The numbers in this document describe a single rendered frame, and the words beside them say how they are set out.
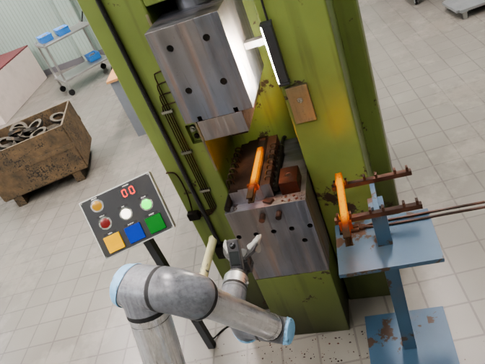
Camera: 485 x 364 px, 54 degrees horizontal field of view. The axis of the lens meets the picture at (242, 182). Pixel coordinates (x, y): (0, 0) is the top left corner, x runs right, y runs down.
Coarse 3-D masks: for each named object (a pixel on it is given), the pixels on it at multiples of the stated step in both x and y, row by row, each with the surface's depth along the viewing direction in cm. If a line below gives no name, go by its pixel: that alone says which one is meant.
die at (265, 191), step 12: (252, 144) 246; (264, 144) 239; (252, 156) 236; (264, 156) 232; (276, 156) 235; (240, 168) 233; (252, 168) 225; (264, 168) 223; (240, 180) 223; (264, 180) 215; (240, 192) 217; (264, 192) 215
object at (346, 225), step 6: (336, 174) 199; (336, 180) 196; (342, 180) 195; (336, 186) 192; (342, 186) 191; (342, 192) 188; (342, 198) 185; (342, 204) 182; (342, 210) 180; (342, 216) 177; (348, 216) 177; (342, 222) 173; (348, 222) 172; (342, 228) 170; (348, 228) 169; (348, 234) 167; (348, 240) 167
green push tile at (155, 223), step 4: (152, 216) 214; (156, 216) 214; (160, 216) 214; (148, 220) 214; (152, 220) 214; (156, 220) 214; (160, 220) 214; (148, 224) 214; (152, 224) 214; (156, 224) 214; (160, 224) 214; (164, 224) 214; (152, 228) 214; (156, 228) 214; (160, 228) 214; (164, 228) 214; (152, 232) 214; (156, 232) 214
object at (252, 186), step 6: (258, 150) 235; (258, 156) 231; (258, 162) 226; (258, 168) 223; (252, 174) 220; (252, 180) 216; (252, 186) 211; (252, 192) 207; (246, 198) 205; (252, 198) 205
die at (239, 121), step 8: (256, 96) 220; (240, 112) 193; (248, 112) 202; (200, 120) 199; (208, 120) 197; (216, 120) 196; (224, 120) 196; (232, 120) 195; (240, 120) 195; (248, 120) 199; (200, 128) 200; (208, 128) 199; (216, 128) 199; (224, 128) 198; (232, 128) 198; (240, 128) 197; (248, 128) 197; (208, 136) 202; (216, 136) 201
